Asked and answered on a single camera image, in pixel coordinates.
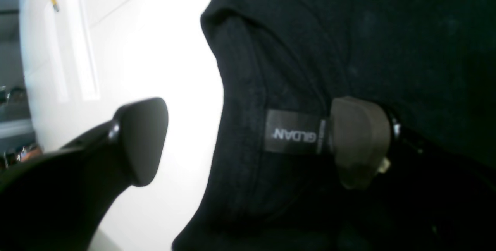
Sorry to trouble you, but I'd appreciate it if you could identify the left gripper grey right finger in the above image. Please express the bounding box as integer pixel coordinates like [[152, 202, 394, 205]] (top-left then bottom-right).
[[329, 97, 495, 251]]

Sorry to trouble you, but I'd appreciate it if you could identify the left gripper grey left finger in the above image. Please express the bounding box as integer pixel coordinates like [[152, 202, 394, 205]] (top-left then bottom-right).
[[0, 98, 168, 251]]

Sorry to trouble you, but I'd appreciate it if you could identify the black T-shirt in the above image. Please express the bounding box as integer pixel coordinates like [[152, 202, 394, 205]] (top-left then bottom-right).
[[172, 0, 495, 251]]

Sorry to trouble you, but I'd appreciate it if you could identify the white left partition panel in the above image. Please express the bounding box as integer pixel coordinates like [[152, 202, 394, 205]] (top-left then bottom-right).
[[19, 0, 101, 152]]

